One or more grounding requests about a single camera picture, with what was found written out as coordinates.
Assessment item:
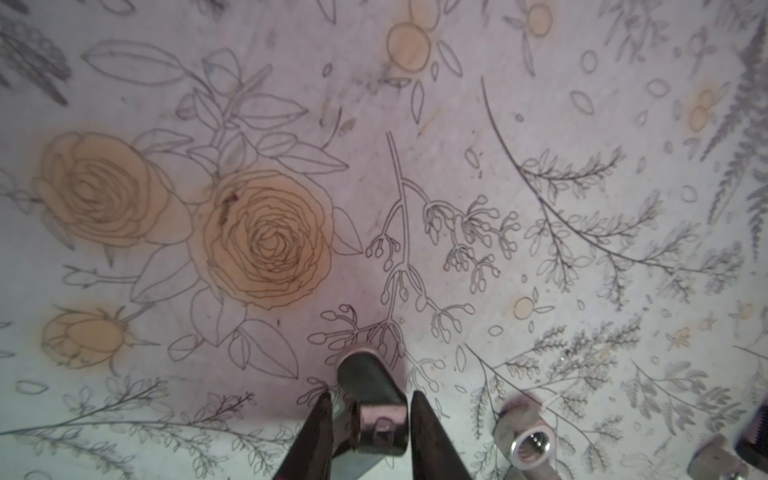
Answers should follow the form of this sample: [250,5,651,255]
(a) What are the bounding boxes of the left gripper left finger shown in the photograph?
[273,392,333,480]

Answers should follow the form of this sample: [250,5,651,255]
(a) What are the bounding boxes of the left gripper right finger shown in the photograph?
[410,391,472,480]

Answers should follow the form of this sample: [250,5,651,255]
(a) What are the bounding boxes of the silver nut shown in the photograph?
[687,435,749,480]
[493,395,561,480]

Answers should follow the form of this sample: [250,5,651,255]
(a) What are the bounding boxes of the black hex bolt center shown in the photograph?
[735,402,768,473]

